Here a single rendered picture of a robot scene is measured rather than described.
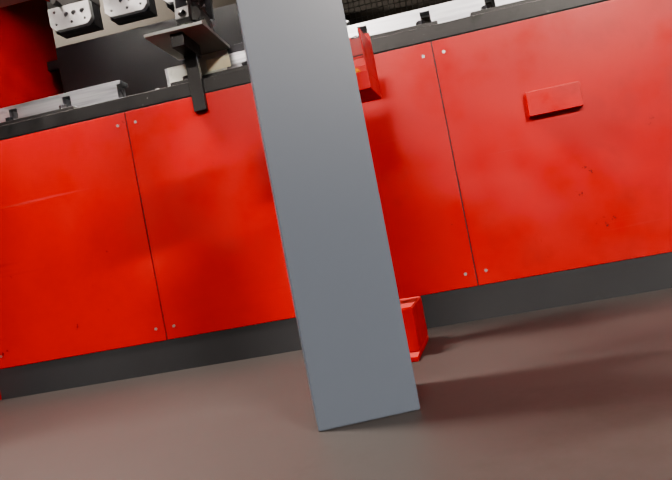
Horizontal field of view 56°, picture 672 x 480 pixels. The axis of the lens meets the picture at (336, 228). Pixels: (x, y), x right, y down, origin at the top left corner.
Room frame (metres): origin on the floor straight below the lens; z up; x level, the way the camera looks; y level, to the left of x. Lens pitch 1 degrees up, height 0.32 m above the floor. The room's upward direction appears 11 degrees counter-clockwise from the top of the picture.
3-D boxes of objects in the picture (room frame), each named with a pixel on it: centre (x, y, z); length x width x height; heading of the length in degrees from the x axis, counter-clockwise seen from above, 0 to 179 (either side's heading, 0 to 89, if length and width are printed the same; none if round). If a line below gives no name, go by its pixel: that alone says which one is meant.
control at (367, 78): (1.63, -0.07, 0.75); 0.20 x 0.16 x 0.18; 76
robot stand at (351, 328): (1.16, 0.01, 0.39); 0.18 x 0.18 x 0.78; 6
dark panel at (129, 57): (2.62, 0.48, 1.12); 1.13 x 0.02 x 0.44; 82
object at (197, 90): (1.89, 0.34, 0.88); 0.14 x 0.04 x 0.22; 172
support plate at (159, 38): (1.93, 0.34, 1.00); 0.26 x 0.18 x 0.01; 172
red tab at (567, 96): (1.78, -0.68, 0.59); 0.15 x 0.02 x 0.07; 82
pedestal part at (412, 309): (1.60, -0.06, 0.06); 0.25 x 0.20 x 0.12; 166
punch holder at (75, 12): (2.13, 0.74, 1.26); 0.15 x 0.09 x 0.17; 82
